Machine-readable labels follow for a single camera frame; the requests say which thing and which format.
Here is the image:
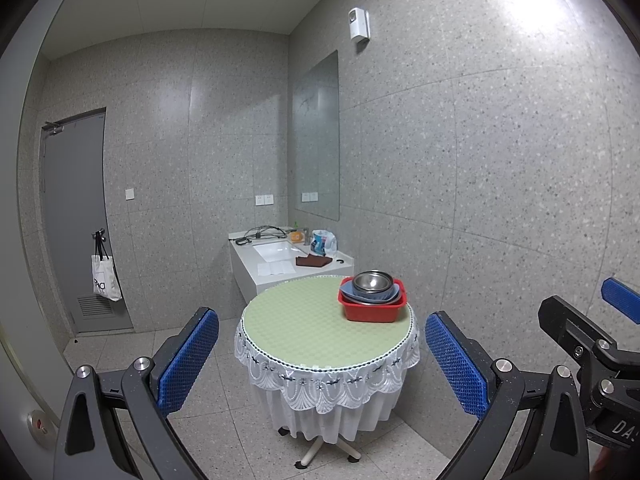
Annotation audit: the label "steel bowl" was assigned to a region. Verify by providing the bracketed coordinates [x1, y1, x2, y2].
[352, 270, 394, 292]

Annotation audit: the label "double wall socket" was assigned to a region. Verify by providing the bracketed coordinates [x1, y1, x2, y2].
[255, 194, 274, 207]

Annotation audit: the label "blue white plastic bag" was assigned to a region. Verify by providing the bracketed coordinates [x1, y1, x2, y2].
[310, 230, 337, 257]

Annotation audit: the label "green checkered tablecloth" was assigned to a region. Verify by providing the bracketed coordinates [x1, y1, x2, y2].
[234, 276, 420, 444]

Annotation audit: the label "blue square plate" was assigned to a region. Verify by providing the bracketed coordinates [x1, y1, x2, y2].
[340, 281, 400, 304]

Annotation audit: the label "grey door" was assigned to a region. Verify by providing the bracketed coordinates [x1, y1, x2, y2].
[40, 110, 132, 333]

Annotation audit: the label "wall mirror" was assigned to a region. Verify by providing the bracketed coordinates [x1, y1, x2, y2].
[291, 52, 340, 221]

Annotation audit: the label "white wall dispenser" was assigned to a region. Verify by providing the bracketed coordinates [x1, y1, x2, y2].
[348, 8, 371, 44]

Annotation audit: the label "orange soap bottle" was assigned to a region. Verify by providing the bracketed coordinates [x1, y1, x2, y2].
[288, 223, 305, 244]

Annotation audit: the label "red plastic basin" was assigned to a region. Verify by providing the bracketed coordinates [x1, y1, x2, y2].
[337, 276, 408, 323]

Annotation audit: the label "person right hand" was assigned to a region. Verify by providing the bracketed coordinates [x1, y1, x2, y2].
[589, 448, 631, 480]

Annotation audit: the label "mirror side wall socket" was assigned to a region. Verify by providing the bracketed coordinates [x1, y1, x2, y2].
[300, 192, 319, 203]

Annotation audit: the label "white tote bag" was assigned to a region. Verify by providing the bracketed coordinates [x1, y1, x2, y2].
[91, 229, 122, 302]

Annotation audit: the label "brown cloth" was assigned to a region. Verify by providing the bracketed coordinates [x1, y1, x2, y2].
[295, 254, 333, 268]

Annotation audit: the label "white paper sheets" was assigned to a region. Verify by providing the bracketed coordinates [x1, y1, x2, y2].
[257, 260, 296, 276]

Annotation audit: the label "white sink counter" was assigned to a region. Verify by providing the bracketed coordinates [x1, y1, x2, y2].
[228, 232, 355, 304]

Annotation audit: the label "black cable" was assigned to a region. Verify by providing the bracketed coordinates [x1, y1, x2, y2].
[234, 224, 289, 247]

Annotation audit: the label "round table base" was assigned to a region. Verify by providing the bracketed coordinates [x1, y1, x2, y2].
[277, 426, 362, 471]

